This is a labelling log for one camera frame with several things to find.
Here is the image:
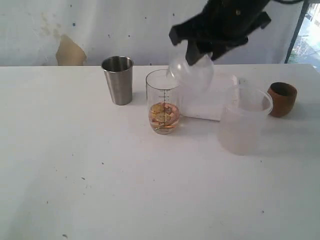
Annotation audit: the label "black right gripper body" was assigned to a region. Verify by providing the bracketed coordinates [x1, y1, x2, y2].
[196, 0, 271, 61]

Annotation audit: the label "clear shaker lid dome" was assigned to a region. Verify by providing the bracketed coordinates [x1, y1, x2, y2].
[166, 54, 214, 95]

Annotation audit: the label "clear graduated shaker cup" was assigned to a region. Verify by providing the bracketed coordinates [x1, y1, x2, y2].
[145, 69, 184, 135]

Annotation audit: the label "fruit pieces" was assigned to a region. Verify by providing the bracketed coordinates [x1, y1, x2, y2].
[148, 102, 180, 135]

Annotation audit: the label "stainless steel cup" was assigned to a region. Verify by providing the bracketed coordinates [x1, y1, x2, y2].
[101, 56, 134, 106]

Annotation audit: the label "brown wooden cup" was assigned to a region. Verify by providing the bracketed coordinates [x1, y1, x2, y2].
[267, 82, 298, 118]

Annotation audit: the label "white rectangular tray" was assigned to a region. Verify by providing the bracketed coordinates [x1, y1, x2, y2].
[179, 71, 240, 121]

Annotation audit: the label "translucent plastic container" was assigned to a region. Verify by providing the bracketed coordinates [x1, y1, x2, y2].
[217, 84, 273, 156]

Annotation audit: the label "window frame dark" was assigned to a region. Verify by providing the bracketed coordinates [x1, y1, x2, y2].
[284, 0, 309, 64]

